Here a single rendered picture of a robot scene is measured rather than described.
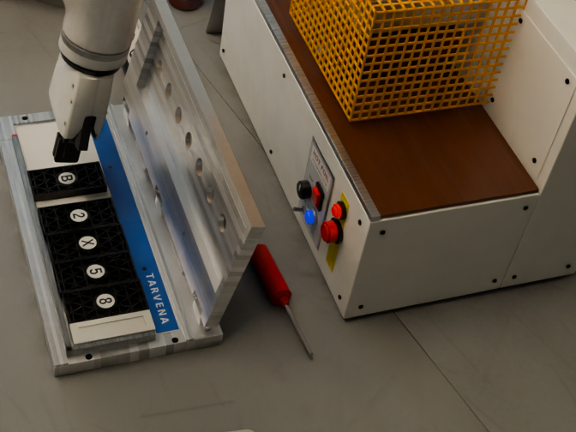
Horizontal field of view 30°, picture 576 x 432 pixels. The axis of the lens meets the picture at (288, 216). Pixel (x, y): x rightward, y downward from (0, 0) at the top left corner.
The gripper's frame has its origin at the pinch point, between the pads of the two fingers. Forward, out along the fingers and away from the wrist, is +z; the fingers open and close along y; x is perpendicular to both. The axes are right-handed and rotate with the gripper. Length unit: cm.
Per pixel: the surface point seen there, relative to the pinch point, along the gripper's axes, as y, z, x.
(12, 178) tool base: -2.2, 7.8, -5.6
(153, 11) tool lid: -12.8, -13.5, 11.7
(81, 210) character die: 6.3, 5.3, 1.6
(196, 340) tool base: 29.2, 4.9, 11.0
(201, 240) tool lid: 19.7, -2.8, 12.2
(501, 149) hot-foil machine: 22, -21, 47
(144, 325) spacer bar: 26.4, 4.8, 5.0
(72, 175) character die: -0.3, 5.3, 1.8
